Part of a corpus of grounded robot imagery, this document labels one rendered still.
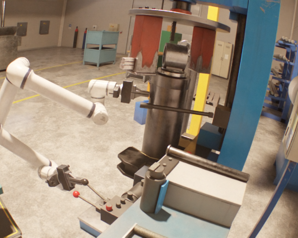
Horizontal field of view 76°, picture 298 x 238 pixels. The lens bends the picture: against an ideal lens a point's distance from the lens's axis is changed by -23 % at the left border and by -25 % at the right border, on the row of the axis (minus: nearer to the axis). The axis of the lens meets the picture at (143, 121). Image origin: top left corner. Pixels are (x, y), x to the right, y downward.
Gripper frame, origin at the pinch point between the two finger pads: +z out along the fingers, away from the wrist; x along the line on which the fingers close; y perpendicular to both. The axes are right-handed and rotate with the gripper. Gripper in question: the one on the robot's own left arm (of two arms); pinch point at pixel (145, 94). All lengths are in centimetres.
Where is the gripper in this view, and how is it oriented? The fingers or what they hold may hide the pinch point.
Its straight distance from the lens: 138.4
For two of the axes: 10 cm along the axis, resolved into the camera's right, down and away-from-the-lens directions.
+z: 9.8, 1.7, -0.6
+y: 1.2, -3.7, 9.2
